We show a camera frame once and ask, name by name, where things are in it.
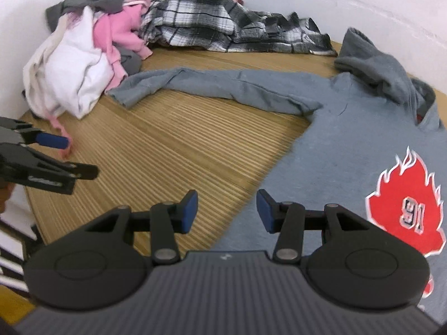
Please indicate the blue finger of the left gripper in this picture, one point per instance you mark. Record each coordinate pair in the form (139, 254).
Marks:
(54, 141)

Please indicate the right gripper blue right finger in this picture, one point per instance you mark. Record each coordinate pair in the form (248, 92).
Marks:
(344, 257)

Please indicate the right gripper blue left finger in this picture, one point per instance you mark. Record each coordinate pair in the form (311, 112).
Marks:
(107, 260)

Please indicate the grey hoodie red print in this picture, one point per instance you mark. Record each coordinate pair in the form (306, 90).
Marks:
(375, 143)

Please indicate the white garment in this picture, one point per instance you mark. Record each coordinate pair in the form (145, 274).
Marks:
(67, 73)

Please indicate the pink garment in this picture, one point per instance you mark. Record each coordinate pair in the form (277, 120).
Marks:
(82, 58)

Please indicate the dark grey garment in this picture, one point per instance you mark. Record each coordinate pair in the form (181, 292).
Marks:
(87, 0)

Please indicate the black white plaid shirt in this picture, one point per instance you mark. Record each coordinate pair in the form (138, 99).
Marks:
(227, 26)

